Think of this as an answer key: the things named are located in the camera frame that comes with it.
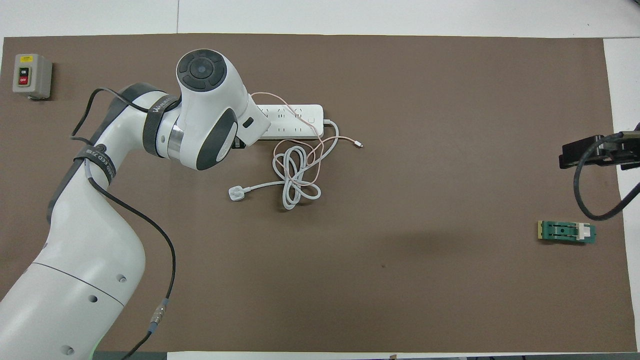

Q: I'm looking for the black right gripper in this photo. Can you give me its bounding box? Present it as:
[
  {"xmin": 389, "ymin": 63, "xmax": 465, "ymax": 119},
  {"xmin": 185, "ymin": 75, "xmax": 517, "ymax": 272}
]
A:
[{"xmin": 558, "ymin": 130, "xmax": 640, "ymax": 171}]

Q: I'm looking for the white power cord with plug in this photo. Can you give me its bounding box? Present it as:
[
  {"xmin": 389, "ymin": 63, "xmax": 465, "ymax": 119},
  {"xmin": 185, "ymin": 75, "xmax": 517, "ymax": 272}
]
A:
[{"xmin": 227, "ymin": 119, "xmax": 341, "ymax": 211}]

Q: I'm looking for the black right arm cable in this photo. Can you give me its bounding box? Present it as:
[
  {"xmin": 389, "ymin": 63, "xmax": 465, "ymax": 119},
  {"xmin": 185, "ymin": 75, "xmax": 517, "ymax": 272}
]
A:
[{"xmin": 573, "ymin": 131, "xmax": 640, "ymax": 222}]

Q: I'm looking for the white power strip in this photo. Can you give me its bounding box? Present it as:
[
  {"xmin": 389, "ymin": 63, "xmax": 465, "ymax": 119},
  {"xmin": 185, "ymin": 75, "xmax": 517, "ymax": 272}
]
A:
[{"xmin": 252, "ymin": 104, "xmax": 325, "ymax": 140}]

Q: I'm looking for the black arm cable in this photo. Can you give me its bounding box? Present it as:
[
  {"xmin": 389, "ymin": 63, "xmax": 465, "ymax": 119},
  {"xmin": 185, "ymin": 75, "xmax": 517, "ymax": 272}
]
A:
[
  {"xmin": 70, "ymin": 87, "xmax": 177, "ymax": 360},
  {"xmin": 573, "ymin": 131, "xmax": 640, "ymax": 222}
]

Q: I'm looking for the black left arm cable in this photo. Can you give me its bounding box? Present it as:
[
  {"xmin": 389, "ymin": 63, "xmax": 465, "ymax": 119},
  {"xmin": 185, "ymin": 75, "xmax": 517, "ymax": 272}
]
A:
[{"xmin": 70, "ymin": 87, "xmax": 177, "ymax": 360}]

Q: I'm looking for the brown table mat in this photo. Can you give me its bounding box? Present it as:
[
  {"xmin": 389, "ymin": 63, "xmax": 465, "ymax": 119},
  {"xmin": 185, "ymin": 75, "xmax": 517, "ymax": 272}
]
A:
[{"xmin": 0, "ymin": 33, "xmax": 638, "ymax": 354}]

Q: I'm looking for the pink charging cable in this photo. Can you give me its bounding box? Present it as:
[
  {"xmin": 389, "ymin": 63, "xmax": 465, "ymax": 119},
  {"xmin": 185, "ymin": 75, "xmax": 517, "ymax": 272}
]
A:
[{"xmin": 250, "ymin": 92, "xmax": 364, "ymax": 189}]

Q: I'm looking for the grey on-off switch box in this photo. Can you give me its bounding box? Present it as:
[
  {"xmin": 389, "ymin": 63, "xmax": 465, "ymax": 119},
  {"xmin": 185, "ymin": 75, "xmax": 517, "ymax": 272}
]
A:
[{"xmin": 12, "ymin": 53, "xmax": 53, "ymax": 101}]

